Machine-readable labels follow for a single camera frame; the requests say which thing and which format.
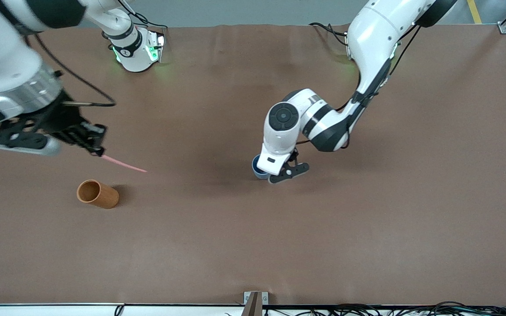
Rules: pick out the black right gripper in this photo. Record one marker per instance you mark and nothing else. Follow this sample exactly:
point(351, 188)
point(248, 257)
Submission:
point(65, 119)

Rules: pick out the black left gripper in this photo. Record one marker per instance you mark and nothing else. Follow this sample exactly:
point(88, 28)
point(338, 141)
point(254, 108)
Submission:
point(293, 156)

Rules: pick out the blue cup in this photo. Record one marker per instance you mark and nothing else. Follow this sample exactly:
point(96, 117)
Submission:
point(259, 172)

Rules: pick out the pink straw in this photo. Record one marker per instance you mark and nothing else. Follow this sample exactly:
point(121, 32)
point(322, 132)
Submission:
point(123, 164)

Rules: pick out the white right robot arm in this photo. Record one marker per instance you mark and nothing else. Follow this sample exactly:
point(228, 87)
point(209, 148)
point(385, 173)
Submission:
point(2, 66)

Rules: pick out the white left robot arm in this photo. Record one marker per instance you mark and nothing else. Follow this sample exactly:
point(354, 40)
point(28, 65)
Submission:
point(367, 39)

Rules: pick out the brown wooden cup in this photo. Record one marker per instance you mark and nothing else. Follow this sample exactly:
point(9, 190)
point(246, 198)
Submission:
point(106, 199)

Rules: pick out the brown table cover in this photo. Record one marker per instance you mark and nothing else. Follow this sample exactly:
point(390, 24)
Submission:
point(253, 241)

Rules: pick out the yellow floor tape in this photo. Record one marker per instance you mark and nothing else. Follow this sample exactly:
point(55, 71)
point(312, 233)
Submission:
point(474, 11)

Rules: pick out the grey metal bracket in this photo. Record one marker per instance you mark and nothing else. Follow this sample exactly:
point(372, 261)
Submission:
point(265, 298)

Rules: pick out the camera mount post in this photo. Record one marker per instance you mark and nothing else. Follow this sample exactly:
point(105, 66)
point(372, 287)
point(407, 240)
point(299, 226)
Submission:
point(253, 307)

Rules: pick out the white table edge rail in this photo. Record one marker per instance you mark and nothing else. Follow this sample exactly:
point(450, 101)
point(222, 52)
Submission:
point(37, 310)

